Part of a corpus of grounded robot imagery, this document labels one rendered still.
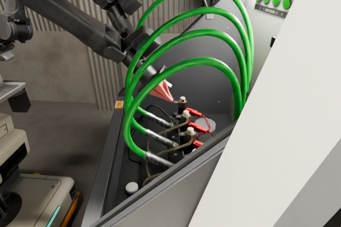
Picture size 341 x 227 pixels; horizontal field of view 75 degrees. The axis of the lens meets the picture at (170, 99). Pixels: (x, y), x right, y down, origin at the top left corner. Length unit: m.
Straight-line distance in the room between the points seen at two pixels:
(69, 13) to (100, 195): 0.45
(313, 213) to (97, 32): 0.53
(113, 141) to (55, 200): 0.88
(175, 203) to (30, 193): 1.34
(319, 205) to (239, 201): 0.12
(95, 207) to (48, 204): 0.98
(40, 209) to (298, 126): 1.48
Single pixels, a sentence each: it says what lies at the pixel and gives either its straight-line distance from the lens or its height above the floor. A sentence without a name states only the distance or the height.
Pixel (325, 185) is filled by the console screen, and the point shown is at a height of 1.30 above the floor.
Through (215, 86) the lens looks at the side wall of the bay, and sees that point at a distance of 1.05.
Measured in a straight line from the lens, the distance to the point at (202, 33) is 0.45.
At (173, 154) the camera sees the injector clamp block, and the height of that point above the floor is 0.98.
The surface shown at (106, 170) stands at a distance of 0.69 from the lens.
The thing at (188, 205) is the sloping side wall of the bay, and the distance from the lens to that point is 0.44.
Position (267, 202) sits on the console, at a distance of 0.26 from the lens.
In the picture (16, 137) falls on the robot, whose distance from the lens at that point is 1.23.
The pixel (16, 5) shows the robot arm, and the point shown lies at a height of 1.33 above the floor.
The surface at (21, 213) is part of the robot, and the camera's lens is 1.61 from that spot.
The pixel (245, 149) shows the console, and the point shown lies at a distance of 0.29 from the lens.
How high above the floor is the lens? 1.44
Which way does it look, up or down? 29 degrees down
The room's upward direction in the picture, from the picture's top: straight up
